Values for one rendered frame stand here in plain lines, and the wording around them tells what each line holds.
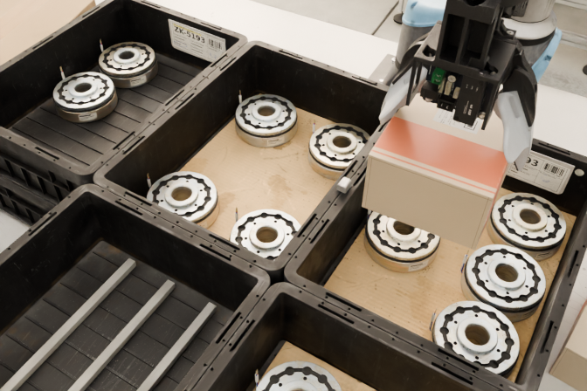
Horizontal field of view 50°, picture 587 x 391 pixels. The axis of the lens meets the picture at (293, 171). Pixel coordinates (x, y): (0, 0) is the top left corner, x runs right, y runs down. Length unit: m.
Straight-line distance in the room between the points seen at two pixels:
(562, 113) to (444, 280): 0.64
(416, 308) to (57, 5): 0.94
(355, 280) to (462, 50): 0.44
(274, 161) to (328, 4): 2.09
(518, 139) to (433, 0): 0.58
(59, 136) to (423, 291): 0.64
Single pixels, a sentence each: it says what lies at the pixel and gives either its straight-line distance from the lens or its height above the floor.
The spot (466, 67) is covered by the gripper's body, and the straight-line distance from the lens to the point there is 0.53.
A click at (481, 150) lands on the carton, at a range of 0.63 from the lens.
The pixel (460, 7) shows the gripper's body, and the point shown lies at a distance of 0.50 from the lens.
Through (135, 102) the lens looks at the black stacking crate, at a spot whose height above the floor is 0.83.
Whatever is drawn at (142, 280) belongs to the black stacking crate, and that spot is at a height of 0.83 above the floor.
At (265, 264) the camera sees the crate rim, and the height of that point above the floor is 0.93.
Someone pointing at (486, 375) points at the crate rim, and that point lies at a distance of 0.72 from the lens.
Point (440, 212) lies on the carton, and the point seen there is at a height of 1.09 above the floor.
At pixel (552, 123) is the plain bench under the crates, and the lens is 1.40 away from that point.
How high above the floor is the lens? 1.54
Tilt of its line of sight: 45 degrees down
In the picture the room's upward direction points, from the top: 1 degrees clockwise
